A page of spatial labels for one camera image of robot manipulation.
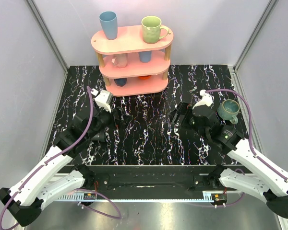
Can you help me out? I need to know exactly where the grey pipe tee fitting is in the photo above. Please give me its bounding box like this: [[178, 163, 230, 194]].
[[91, 130, 107, 142]]

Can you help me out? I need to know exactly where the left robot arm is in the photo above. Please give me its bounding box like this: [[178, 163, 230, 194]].
[[0, 107, 132, 227]]

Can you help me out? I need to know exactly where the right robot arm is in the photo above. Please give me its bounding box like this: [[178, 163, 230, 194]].
[[169, 103, 288, 219]]

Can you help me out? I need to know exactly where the dark blue cup bottom shelf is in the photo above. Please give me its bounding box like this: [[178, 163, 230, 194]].
[[114, 78, 127, 87]]

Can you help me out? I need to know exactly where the teal ceramic mug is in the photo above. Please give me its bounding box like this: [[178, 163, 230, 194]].
[[217, 99, 240, 125]]

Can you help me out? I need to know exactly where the orange bowl bottom shelf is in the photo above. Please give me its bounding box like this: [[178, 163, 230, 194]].
[[139, 75, 151, 80]]

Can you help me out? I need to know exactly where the pink three-tier shelf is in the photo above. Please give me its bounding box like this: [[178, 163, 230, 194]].
[[91, 25, 174, 97]]

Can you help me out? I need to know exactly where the pink glass mug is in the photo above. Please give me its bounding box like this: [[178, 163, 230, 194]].
[[111, 53, 128, 68]]

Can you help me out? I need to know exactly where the blue cup middle shelf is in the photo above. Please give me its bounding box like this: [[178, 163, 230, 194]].
[[139, 51, 152, 63]]

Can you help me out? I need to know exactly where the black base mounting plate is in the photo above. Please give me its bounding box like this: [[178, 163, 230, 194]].
[[59, 164, 249, 201]]

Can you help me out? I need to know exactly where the light green mug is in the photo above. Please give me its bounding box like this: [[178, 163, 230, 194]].
[[141, 16, 169, 44]]

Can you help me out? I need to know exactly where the tall blue tumbler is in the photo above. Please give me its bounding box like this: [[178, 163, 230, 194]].
[[99, 11, 118, 40]]

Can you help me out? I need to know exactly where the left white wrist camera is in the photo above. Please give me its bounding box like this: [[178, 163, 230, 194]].
[[90, 89, 114, 113]]

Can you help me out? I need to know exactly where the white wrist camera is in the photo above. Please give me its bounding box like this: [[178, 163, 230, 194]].
[[192, 90, 213, 116], [90, 89, 114, 113]]

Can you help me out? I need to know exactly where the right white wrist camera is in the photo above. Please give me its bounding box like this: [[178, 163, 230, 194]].
[[192, 90, 213, 116]]

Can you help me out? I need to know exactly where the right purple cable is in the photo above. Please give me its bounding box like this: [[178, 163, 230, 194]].
[[189, 89, 288, 208]]

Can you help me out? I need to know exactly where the purple cable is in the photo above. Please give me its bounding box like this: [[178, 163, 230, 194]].
[[0, 85, 122, 229], [189, 89, 288, 208]]

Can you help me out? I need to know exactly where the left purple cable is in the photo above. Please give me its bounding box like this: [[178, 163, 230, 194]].
[[0, 85, 122, 229]]

